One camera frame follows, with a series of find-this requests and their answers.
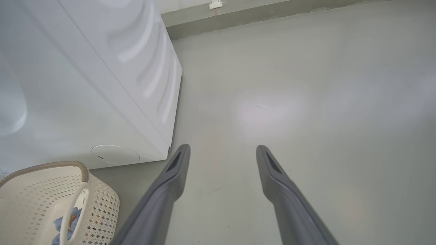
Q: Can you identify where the cream perforated laundry basket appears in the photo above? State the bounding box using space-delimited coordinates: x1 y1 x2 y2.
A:
0 161 120 245

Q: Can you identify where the white front-load washing machine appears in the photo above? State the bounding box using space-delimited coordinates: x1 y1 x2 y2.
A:
0 0 183 170

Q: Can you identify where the round white filter cover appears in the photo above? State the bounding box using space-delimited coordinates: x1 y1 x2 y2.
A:
91 145 140 164

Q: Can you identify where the blue printed garment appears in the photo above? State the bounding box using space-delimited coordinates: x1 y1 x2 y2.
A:
52 207 82 245

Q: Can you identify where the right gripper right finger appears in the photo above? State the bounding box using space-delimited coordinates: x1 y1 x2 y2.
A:
256 145 339 245

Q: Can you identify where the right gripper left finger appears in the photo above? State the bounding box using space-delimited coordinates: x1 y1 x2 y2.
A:
110 144 191 245

